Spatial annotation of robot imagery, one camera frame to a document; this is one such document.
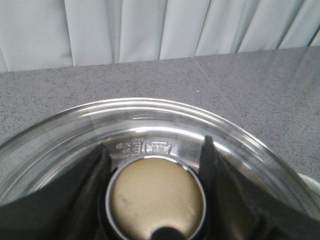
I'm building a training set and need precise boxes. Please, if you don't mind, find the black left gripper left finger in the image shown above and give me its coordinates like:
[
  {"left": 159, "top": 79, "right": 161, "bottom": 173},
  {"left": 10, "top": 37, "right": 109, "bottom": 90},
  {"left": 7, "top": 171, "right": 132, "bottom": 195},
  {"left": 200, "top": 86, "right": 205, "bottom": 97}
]
[{"left": 0, "top": 143, "right": 110, "bottom": 240}]

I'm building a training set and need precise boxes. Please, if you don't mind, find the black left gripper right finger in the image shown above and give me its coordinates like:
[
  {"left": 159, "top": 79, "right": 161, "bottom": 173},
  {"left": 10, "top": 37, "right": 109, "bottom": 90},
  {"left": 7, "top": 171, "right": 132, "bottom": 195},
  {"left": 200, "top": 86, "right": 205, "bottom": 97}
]
[{"left": 198, "top": 136, "right": 320, "bottom": 240}]

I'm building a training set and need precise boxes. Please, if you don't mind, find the glass pot lid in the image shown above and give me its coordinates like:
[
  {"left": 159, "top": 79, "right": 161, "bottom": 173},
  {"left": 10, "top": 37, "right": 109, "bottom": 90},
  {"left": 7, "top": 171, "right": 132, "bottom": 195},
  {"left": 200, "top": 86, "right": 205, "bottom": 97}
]
[{"left": 0, "top": 98, "right": 320, "bottom": 240}]

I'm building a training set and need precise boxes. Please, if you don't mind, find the pale green electric cooking pot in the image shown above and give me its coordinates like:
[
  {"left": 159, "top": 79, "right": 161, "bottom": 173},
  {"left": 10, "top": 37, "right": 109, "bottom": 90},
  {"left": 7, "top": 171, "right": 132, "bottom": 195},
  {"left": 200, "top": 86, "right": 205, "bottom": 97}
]
[{"left": 298, "top": 173, "right": 320, "bottom": 198}]

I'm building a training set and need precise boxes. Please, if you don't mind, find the white curtain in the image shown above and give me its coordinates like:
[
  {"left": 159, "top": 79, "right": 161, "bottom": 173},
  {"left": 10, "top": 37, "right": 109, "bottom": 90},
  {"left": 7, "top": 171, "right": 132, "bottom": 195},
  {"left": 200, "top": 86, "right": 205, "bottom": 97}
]
[{"left": 0, "top": 0, "right": 320, "bottom": 72}]

